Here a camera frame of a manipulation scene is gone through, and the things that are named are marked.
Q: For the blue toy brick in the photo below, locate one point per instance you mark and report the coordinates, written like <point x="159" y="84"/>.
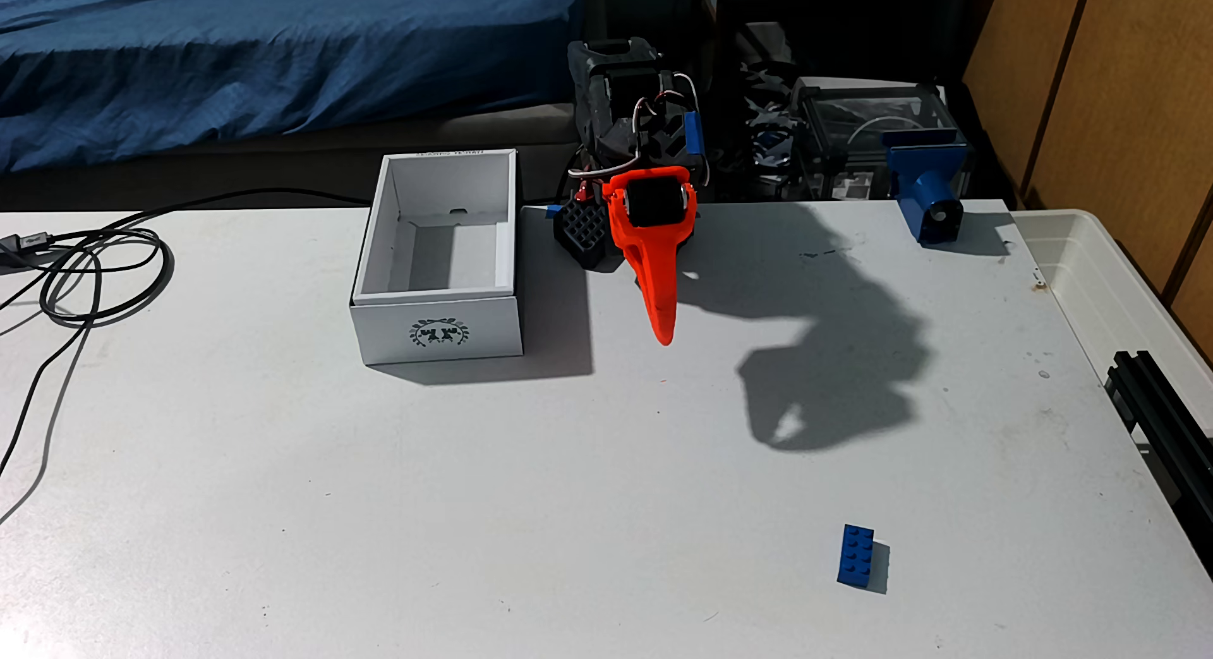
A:
<point x="856" y="557"/>

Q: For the white cardboard box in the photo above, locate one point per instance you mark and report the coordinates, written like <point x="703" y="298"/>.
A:
<point x="436" y="335"/>

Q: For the clear plastic case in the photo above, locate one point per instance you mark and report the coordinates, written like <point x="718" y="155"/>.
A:
<point x="853" y="119"/>

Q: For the grey bed base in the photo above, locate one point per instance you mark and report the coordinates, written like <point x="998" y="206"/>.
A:
<point x="284" y="157"/>

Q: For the white plastic bin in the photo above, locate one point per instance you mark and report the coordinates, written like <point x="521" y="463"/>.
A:
<point x="1090" y="280"/>

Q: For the blue bed sheet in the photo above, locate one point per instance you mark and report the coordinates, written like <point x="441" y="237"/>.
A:
<point x="237" y="62"/>

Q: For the wooden cabinet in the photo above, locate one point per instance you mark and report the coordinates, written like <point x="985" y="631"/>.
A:
<point x="1118" y="90"/>

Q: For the blue printed clamp mount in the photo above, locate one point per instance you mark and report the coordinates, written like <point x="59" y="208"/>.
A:
<point x="924" y="176"/>

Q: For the black aluminium rail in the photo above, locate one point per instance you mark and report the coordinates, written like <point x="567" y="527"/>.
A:
<point x="1166" y="422"/>

